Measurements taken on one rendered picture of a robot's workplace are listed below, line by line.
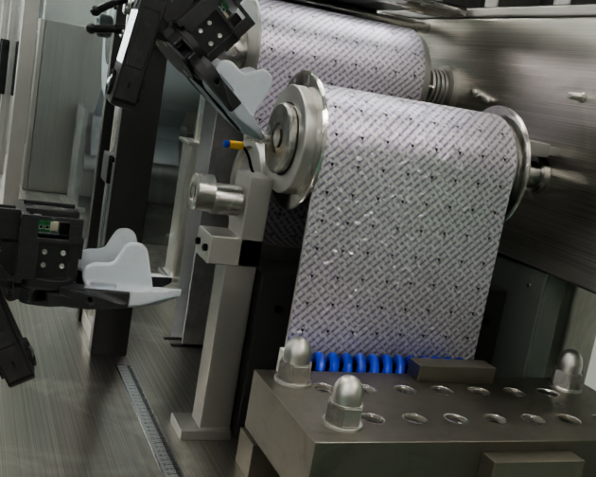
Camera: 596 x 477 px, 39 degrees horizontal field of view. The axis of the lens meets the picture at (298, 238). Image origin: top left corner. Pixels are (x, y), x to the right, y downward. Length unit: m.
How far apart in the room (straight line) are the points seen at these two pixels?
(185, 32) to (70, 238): 0.23
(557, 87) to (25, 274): 0.65
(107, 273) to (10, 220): 0.10
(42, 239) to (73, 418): 0.30
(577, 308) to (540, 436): 0.44
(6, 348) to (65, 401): 0.26
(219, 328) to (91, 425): 0.18
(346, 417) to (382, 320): 0.22
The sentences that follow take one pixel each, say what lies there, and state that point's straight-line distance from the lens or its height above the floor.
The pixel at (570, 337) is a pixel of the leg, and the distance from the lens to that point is 1.25.
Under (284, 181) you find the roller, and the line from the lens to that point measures 0.87.
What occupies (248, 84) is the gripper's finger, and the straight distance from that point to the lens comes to 0.87.
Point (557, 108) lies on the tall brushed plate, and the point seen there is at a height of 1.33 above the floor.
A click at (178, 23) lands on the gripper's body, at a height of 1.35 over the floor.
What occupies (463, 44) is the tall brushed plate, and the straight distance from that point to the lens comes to 1.25.
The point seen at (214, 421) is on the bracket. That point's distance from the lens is 0.98.
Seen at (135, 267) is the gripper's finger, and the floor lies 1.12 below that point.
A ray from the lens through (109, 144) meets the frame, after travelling 1.26.
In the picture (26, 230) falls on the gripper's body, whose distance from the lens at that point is 0.75.
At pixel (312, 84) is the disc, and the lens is 0.87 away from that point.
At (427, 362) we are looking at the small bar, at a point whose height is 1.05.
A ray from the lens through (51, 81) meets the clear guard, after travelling 1.81.
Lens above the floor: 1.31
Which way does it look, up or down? 10 degrees down
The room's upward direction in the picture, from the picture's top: 10 degrees clockwise
